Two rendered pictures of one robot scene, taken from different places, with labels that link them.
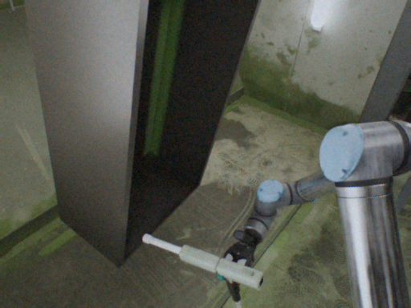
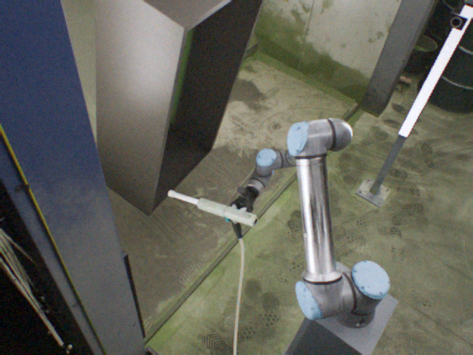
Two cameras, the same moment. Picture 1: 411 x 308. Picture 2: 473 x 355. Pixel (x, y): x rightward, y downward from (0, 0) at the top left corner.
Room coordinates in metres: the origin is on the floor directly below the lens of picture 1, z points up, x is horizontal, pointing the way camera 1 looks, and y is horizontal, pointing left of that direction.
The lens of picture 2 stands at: (-0.52, 0.01, 2.31)
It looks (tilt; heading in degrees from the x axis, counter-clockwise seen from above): 49 degrees down; 355
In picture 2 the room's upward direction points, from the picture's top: 7 degrees clockwise
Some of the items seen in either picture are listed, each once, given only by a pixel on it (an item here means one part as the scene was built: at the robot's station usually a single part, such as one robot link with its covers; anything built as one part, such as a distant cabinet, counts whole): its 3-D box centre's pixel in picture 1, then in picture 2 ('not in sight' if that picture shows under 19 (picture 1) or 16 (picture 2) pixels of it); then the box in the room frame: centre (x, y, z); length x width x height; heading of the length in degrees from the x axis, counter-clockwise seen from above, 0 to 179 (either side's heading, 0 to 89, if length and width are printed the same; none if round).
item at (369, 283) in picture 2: not in sight; (363, 287); (0.22, -0.61, 0.83); 0.17 x 0.15 x 0.18; 106
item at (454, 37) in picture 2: not in sight; (432, 78); (1.35, -1.14, 1.02); 0.06 x 0.02 x 0.83; 53
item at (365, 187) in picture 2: not in sight; (373, 191); (1.38, -1.16, 0.01); 0.20 x 0.20 x 0.01; 53
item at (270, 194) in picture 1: (270, 196); (267, 162); (0.89, -0.26, 0.79); 0.12 x 0.09 x 0.12; 106
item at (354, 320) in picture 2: not in sight; (355, 301); (0.22, -0.62, 0.69); 0.19 x 0.19 x 0.10
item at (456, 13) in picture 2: not in sight; (457, 19); (1.37, -1.12, 1.35); 0.09 x 0.07 x 0.07; 53
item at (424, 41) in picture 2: (396, 96); (415, 55); (3.00, -1.87, 0.14); 0.31 x 0.29 x 0.28; 143
